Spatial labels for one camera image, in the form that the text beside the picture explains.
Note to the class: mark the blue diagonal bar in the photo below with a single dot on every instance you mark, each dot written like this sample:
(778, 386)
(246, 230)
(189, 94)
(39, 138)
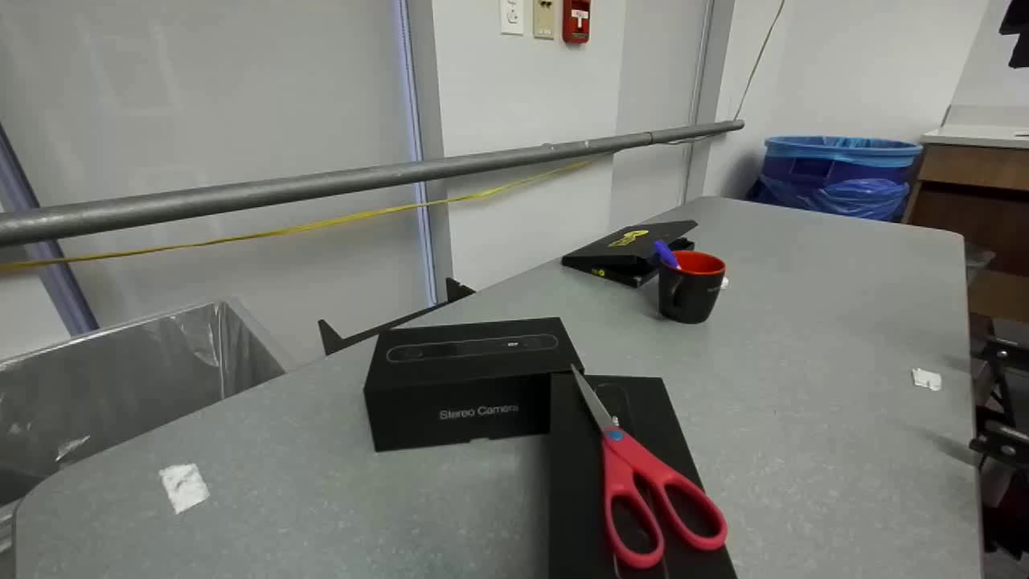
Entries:
(43, 241)

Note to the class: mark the beige wall switch plate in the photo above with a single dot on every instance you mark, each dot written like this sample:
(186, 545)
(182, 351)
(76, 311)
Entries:
(544, 16)

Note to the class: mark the white wall switch plate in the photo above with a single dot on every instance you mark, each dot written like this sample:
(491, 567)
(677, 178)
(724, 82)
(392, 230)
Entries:
(511, 14)

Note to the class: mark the red fire alarm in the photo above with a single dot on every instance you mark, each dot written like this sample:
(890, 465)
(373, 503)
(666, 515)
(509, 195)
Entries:
(576, 19)

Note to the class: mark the blue pen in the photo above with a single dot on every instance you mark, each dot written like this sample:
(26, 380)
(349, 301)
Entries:
(666, 256)

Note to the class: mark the black mug red inside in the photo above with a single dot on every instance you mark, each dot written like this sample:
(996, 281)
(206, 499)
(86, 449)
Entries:
(688, 295)

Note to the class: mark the flat black box yellow print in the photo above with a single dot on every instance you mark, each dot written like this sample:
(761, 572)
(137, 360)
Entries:
(627, 249)

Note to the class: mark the wooden cabinet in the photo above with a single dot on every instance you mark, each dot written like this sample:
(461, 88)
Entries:
(969, 204)

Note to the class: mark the small white tape patch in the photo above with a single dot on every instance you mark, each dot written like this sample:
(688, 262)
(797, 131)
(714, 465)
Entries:
(927, 376)

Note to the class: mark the grey metal pipe rail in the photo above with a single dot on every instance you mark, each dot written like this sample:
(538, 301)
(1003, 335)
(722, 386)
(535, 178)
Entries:
(323, 184)

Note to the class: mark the long black camera box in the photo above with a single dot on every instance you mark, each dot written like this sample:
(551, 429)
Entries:
(643, 412)

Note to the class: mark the black hanging object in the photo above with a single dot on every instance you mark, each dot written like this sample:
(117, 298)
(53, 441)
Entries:
(1017, 33)

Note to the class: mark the blue trash bin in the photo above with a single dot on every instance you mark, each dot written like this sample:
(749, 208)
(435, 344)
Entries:
(838, 178)

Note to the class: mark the black stereo camera box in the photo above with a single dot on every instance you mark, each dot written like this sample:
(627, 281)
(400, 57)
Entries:
(461, 380)

